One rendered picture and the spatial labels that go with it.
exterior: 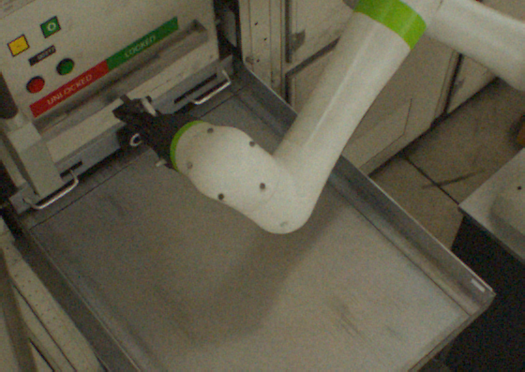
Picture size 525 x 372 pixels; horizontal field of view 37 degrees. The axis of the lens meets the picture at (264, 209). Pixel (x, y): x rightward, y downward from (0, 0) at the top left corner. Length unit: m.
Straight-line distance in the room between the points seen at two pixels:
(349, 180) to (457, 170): 1.13
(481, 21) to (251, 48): 0.46
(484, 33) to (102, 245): 0.83
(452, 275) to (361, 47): 0.48
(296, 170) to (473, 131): 1.61
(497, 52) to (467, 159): 1.14
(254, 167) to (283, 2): 0.57
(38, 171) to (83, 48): 0.23
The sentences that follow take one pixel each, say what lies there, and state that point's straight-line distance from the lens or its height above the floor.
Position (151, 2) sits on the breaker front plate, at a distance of 1.44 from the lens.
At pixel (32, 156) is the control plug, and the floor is 1.12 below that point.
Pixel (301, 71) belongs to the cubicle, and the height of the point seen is 0.80.
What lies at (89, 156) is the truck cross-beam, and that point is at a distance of 1.58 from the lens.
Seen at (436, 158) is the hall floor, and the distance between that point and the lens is 2.66.
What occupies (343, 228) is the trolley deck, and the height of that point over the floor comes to 0.85.
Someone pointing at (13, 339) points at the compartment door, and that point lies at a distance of 1.50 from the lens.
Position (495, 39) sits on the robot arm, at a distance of 1.56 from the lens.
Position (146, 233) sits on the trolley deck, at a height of 0.85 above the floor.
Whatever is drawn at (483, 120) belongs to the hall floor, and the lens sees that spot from 2.79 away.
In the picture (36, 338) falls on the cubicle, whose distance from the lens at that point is 1.93.
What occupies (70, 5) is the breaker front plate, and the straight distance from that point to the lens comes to 1.34.
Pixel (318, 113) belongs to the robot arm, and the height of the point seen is 1.20.
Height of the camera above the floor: 2.17
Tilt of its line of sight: 59 degrees down
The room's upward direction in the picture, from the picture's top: 3 degrees counter-clockwise
